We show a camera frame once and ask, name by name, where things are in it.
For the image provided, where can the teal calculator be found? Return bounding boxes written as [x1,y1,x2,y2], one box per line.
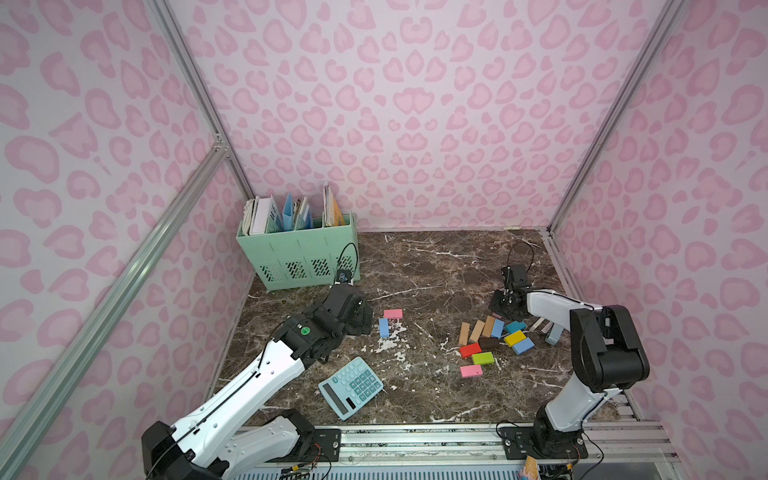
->
[318,357,383,421]

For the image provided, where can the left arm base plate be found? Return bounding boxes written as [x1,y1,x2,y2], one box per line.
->
[284,428,342,462]

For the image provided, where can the aluminium front rail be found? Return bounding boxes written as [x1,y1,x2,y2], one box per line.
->
[161,419,679,480]

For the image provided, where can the pink block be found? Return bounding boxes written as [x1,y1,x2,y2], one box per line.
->
[460,365,483,378]
[383,309,404,320]
[491,319,505,339]

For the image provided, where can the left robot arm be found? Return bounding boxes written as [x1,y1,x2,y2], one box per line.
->
[141,283,373,479]

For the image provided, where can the wooden block middle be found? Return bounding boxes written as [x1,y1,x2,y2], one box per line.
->
[469,321,485,343]

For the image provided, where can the mint green file organizer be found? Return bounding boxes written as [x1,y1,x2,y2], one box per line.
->
[236,213,361,291]

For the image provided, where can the light blue block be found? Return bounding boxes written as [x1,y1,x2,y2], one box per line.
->
[512,338,535,355]

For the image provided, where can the red block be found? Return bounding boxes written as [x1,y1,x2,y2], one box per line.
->
[459,343,483,359]

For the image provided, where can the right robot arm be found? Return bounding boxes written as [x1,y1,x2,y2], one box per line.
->
[490,264,650,441]

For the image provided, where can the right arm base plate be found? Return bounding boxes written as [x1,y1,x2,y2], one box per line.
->
[497,425,589,462]

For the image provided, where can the green block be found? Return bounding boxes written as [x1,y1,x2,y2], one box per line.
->
[471,352,495,366]

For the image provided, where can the wooden block right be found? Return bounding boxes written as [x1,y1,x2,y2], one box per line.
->
[481,316,496,338]

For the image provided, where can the wooden block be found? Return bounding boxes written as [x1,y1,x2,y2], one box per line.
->
[481,316,496,338]
[469,321,485,343]
[459,322,470,347]

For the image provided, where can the pink block top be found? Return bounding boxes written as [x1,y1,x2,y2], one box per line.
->
[383,309,404,320]

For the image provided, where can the teal block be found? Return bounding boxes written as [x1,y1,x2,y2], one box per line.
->
[505,321,527,334]

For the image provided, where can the dark brown block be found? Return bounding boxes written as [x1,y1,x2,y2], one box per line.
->
[478,338,503,352]

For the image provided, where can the wooden block left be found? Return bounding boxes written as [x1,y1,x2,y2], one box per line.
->
[459,322,470,347]

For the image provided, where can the yellow block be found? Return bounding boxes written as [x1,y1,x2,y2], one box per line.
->
[504,330,527,347]

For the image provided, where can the wooden and blue arch blocks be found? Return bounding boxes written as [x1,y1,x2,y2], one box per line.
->
[529,317,564,345]

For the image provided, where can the papers in organizer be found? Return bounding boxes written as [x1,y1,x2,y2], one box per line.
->
[238,184,351,237]

